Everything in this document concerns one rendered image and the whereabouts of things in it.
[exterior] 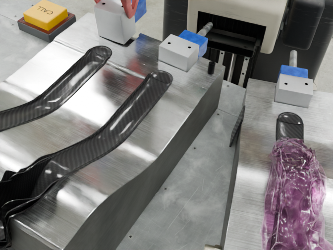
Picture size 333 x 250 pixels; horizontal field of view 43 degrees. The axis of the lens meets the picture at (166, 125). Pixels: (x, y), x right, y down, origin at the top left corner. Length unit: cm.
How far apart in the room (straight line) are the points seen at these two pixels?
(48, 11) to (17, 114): 33
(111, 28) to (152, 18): 168
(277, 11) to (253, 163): 53
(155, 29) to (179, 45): 163
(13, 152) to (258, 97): 37
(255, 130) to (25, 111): 32
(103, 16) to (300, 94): 32
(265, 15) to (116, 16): 44
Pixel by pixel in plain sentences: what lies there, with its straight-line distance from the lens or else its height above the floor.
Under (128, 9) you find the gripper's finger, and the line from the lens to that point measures 64.
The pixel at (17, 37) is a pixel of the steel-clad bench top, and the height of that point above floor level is 80.
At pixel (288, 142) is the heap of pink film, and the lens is 56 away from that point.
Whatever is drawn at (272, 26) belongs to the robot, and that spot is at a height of 75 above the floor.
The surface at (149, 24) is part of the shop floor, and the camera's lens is 229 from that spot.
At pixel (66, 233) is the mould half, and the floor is 93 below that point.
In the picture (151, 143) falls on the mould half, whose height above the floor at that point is 88.
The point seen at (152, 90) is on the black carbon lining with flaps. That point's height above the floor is 88.
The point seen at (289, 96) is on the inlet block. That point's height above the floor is 87.
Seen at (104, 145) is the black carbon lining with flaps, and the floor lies 88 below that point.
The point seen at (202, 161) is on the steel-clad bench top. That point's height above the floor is 80.
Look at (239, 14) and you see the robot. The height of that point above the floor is 76.
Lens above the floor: 130
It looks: 48 degrees down
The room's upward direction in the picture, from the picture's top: 4 degrees clockwise
